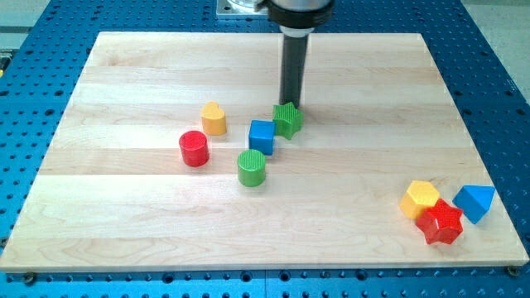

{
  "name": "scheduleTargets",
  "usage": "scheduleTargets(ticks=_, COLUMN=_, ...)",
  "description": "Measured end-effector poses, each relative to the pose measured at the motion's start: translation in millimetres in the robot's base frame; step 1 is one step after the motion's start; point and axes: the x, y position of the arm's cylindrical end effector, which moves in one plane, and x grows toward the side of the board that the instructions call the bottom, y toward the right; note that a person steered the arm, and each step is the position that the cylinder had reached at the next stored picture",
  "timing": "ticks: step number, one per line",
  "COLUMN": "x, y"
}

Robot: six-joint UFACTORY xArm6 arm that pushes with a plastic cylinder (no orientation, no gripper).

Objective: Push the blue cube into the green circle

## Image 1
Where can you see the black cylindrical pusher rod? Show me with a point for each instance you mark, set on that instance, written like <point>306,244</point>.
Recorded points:
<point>294,47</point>

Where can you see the green cylinder block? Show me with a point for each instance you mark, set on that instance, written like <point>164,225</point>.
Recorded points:
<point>251,168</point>

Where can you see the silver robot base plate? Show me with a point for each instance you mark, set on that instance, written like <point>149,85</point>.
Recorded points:
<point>231,9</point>

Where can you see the green star block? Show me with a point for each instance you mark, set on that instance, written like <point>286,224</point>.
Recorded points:
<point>288,120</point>

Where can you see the red star block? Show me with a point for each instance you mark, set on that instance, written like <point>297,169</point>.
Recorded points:
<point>440,223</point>

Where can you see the yellow hexagon block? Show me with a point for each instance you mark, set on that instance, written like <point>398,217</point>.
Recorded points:
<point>419,196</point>

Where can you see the red cylinder block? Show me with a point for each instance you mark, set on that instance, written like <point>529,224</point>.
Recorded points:
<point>194,148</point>

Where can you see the light wooden board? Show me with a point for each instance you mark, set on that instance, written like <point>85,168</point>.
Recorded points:
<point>142,172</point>

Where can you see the yellow heart block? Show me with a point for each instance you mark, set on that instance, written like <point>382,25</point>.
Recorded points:
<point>213,119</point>

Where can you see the blue perforated metal table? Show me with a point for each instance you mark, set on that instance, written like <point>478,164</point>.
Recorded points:
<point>43,73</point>

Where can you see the blue cube block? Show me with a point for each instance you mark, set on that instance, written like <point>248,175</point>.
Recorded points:
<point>261,136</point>

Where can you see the blue triangle block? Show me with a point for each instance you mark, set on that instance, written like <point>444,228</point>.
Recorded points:
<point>475,201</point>

